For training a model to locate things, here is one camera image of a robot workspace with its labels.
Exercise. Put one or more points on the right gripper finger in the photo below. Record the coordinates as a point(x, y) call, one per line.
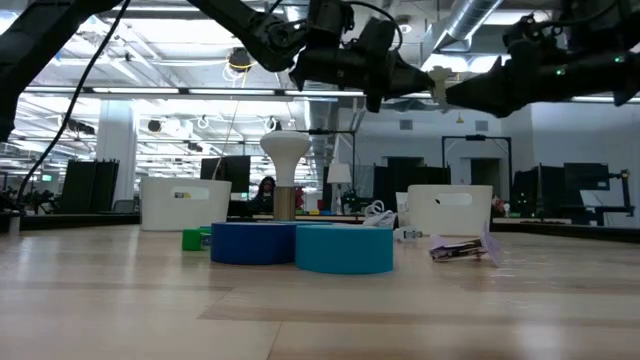
point(482, 90)

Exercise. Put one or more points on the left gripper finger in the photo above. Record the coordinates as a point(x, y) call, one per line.
point(412, 77)

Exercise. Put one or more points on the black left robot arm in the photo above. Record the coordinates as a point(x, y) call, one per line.
point(30, 40)

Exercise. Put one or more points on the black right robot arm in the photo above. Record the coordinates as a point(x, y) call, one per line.
point(600, 75)

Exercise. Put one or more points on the purple staple remover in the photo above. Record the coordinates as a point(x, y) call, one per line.
point(460, 250)

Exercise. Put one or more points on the light blue tape roll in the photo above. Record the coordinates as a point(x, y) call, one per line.
point(345, 250)

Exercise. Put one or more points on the dark blue tape roll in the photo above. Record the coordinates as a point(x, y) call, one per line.
point(250, 245)

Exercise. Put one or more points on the green mini stapler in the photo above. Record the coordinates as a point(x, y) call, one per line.
point(191, 239)

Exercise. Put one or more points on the white mushroom lamp brass base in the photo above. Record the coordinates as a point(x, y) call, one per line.
point(285, 150)

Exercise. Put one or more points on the hanging black round device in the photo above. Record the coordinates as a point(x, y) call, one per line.
point(241, 59)

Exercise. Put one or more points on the white shade table lamp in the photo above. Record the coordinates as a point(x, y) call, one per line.
point(339, 174)

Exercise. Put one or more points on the black partition panel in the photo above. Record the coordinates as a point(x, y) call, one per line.
point(90, 185)
point(410, 185)

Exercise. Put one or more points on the black background robot station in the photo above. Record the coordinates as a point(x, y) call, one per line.
point(585, 177)

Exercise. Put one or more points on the white plastic bin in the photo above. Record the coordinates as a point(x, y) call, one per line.
point(450, 217)

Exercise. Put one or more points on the person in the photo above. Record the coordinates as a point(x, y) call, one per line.
point(265, 192)

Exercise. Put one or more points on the black background monitor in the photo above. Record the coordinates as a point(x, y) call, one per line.
point(232, 172)

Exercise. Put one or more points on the white cutting board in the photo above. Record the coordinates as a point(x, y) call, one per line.
point(160, 210)

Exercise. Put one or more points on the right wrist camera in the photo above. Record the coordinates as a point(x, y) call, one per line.
point(535, 35)

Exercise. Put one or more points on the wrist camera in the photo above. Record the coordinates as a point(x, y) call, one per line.
point(377, 35)
point(535, 35)

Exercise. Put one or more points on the black background rig frame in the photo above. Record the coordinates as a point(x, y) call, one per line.
point(475, 137)

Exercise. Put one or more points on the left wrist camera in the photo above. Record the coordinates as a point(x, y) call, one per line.
point(377, 35)

